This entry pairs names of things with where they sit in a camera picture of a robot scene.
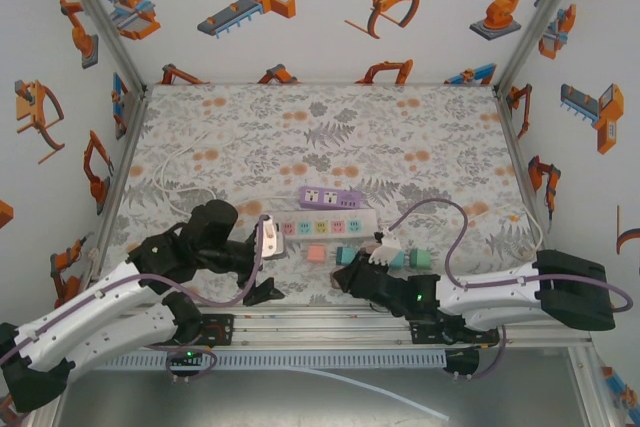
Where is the white power strip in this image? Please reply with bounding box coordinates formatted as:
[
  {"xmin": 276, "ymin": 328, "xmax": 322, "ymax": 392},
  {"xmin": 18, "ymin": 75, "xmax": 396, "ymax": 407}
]
[{"xmin": 263, "ymin": 210, "xmax": 379, "ymax": 242}]

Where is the purple power strip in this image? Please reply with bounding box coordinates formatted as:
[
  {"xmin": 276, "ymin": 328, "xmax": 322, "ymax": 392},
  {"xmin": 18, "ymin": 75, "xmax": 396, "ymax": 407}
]
[{"xmin": 298, "ymin": 185, "xmax": 364, "ymax": 211}]

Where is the white plastic tube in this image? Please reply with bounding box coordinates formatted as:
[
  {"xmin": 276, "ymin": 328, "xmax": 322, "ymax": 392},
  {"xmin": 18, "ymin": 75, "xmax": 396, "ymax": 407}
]
[{"xmin": 287, "ymin": 365, "xmax": 451, "ymax": 422}]

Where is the floral tablecloth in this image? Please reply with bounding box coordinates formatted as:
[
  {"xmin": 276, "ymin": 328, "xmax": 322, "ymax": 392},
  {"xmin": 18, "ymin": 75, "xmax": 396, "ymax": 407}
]
[{"xmin": 102, "ymin": 82, "xmax": 551, "ymax": 308}]

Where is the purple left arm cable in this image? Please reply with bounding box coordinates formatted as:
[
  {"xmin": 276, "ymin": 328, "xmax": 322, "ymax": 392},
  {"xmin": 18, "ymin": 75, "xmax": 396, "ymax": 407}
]
[{"xmin": 0, "ymin": 216, "xmax": 266, "ymax": 383}]

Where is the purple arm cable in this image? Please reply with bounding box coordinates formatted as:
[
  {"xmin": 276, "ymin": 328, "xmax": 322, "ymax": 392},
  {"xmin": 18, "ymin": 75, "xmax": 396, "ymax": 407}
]
[
  {"xmin": 0, "ymin": 216, "xmax": 266, "ymax": 383},
  {"xmin": 388, "ymin": 199, "xmax": 634, "ymax": 381}
]

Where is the aluminium front frame rail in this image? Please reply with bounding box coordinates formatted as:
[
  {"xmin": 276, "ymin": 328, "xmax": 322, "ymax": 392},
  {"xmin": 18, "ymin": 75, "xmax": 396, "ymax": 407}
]
[{"xmin": 199, "ymin": 304, "xmax": 594, "ymax": 351}]

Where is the white slotted cable duct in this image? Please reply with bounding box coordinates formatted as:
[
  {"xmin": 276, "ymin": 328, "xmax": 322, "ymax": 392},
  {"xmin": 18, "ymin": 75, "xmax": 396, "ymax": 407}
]
[{"xmin": 94, "ymin": 350, "xmax": 448, "ymax": 369}]

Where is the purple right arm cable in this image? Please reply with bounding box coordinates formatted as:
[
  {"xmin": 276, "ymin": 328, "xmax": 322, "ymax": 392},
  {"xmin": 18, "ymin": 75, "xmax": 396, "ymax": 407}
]
[{"xmin": 388, "ymin": 199, "xmax": 634, "ymax": 381}]

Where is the aluminium side rail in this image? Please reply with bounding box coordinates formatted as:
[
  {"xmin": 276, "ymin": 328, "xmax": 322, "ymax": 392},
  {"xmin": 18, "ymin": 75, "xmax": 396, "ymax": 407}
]
[
  {"xmin": 492, "ymin": 86, "xmax": 556, "ymax": 253},
  {"xmin": 82, "ymin": 89, "xmax": 151, "ymax": 288}
]

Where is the aluminium frame leg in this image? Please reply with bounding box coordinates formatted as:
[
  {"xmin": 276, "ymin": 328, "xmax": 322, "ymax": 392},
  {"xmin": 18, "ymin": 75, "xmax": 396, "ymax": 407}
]
[
  {"xmin": 27, "ymin": 396, "xmax": 69, "ymax": 427},
  {"xmin": 567, "ymin": 346, "xmax": 619, "ymax": 427}
]

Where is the aluminium corner post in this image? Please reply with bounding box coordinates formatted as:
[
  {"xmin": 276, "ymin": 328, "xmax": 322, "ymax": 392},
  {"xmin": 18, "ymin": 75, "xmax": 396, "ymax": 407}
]
[
  {"xmin": 492, "ymin": 0, "xmax": 594, "ymax": 93},
  {"xmin": 52, "ymin": 0, "xmax": 149, "ymax": 96}
]

